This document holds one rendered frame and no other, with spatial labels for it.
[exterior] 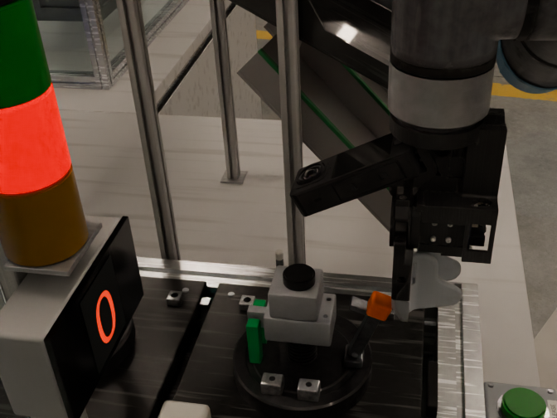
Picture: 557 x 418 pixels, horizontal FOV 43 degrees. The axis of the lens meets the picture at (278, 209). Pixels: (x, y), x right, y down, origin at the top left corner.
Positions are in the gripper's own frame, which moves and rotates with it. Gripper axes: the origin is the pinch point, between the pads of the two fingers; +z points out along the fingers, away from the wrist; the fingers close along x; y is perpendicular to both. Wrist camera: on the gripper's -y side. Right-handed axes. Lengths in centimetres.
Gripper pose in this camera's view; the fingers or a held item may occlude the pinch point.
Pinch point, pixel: (397, 307)
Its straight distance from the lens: 67.5
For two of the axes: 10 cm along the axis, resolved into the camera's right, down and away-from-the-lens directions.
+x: 1.9, -5.6, 8.1
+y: 9.8, 0.7, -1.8
